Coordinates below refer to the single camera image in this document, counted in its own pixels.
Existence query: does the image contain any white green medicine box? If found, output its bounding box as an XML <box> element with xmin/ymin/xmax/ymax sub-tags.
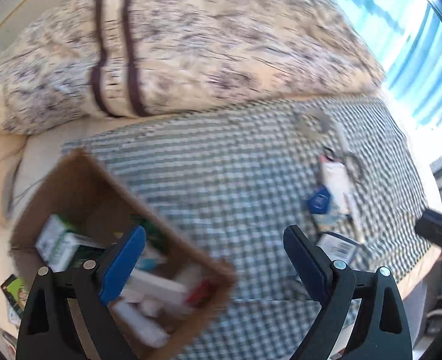
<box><xmin>35</xmin><ymin>214</ymin><xmax>104</xmax><ymax>272</ymax></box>

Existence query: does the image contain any blue Vinda tissue pack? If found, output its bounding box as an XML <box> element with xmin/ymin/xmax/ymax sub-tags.
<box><xmin>307</xmin><ymin>184</ymin><xmax>332</xmax><ymax>215</ymax></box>

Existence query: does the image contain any green snack packet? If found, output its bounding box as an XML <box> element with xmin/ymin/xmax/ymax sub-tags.
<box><xmin>0</xmin><ymin>274</ymin><xmax>29</xmax><ymax>319</ymax></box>

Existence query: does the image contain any barcode labelled packet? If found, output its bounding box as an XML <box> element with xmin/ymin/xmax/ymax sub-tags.
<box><xmin>316</xmin><ymin>232</ymin><xmax>359</xmax><ymax>264</ymax></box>

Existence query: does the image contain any white cream tube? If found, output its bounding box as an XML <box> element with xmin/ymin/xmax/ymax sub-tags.
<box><xmin>319</xmin><ymin>155</ymin><xmax>350</xmax><ymax>215</ymax></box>

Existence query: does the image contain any brown cardboard box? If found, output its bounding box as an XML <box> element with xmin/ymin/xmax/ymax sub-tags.
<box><xmin>11</xmin><ymin>150</ymin><xmax>236</xmax><ymax>359</ymax></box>

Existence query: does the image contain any white cylinder tube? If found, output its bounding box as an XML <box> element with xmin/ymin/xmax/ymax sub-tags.
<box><xmin>336</xmin><ymin>122</ymin><xmax>350</xmax><ymax>154</ymax></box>

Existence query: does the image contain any clear tape roll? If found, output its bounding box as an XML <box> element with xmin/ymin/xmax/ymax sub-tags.
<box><xmin>294</xmin><ymin>108</ymin><xmax>334</xmax><ymax>141</ymax></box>

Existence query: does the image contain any blue striped curtain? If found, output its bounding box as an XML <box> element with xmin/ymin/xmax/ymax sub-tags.
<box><xmin>335</xmin><ymin>0</ymin><xmax>442</xmax><ymax>126</ymax></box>

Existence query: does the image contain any green checkered cloth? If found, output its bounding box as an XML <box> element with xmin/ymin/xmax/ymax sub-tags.
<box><xmin>63</xmin><ymin>96</ymin><xmax>439</xmax><ymax>359</ymax></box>

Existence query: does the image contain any floral beige quilt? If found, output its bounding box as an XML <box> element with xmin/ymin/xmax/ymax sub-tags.
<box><xmin>0</xmin><ymin>0</ymin><xmax>385</xmax><ymax>135</ymax></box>

